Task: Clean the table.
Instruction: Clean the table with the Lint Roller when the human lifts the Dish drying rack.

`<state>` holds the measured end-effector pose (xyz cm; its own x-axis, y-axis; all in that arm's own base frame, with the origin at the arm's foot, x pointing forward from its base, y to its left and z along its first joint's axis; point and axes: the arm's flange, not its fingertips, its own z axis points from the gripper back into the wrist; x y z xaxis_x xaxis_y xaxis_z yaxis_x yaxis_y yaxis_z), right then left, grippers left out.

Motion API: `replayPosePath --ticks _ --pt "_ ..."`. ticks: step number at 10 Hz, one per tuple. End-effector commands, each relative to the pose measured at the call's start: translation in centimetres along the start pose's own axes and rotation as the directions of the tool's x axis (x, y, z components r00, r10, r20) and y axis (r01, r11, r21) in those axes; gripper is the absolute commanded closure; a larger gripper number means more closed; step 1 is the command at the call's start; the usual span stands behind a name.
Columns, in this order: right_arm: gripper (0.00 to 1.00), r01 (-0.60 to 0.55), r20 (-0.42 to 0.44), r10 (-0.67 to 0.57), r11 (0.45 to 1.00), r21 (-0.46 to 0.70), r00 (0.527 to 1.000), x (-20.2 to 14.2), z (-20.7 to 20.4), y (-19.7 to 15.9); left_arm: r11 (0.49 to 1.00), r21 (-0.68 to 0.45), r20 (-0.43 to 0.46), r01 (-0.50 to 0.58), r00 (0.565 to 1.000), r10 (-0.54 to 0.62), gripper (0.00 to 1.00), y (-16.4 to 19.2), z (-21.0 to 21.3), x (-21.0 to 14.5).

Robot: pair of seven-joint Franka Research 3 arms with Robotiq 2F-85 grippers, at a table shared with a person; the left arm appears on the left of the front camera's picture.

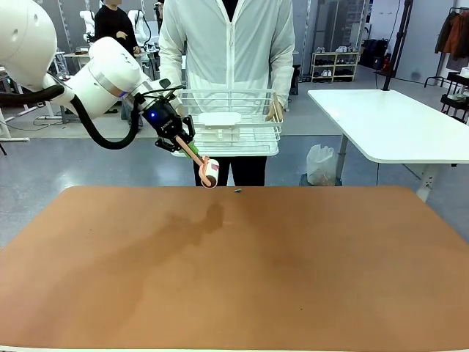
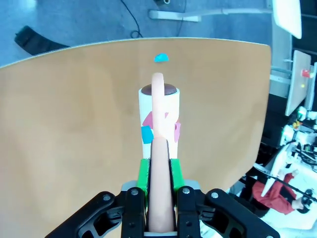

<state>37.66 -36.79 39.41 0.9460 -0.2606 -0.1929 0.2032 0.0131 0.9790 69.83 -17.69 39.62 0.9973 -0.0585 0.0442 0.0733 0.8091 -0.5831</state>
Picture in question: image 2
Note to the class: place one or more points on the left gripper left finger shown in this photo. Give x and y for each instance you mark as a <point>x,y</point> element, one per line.
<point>133,213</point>

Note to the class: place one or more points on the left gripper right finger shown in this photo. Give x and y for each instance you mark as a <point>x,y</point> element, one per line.
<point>188,213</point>

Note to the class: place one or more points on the blue paper scrap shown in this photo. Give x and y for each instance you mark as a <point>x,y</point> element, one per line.
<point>146,134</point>
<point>161,58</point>

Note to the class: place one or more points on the pink paper scrap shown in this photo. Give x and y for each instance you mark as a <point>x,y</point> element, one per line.
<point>148,120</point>
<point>177,131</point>

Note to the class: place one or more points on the person in red top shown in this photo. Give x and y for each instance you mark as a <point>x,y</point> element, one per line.
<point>277,198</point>

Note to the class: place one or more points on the white stand leg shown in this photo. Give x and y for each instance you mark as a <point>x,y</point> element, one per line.
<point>280,163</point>

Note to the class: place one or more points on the white panel with red button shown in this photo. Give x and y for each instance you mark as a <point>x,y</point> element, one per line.
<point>297,81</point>

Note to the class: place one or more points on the black floor mat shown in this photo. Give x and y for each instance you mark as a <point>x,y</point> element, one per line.
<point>37,42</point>

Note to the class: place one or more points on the white table foot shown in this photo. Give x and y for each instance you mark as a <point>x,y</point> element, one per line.
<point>178,15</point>

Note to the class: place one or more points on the white tabletop panel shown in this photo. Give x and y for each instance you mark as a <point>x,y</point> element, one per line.
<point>287,17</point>

